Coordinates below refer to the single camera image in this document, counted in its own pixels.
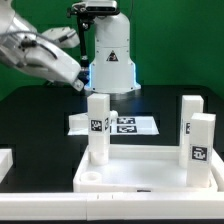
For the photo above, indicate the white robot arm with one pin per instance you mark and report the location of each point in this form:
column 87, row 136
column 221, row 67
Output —
column 95, row 57

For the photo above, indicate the white square desk top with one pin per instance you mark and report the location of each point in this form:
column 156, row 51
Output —
column 136, row 168

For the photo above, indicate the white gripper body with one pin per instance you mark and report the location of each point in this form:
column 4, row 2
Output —
column 41, row 55

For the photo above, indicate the white marker sheet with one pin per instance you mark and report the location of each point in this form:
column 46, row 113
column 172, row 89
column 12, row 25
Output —
column 127, row 125

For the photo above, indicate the camera on stand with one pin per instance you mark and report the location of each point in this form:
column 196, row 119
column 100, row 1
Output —
column 97, row 7

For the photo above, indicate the white left fence bar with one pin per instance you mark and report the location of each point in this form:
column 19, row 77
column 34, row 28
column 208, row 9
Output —
column 6, row 161

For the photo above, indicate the white fence bar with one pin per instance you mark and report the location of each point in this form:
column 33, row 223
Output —
column 111, row 206
column 6, row 161

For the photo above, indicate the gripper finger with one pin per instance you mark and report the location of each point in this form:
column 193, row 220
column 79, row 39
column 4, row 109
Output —
column 78, row 85

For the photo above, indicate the white front fence bar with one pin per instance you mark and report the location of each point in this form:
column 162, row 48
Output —
column 111, row 206

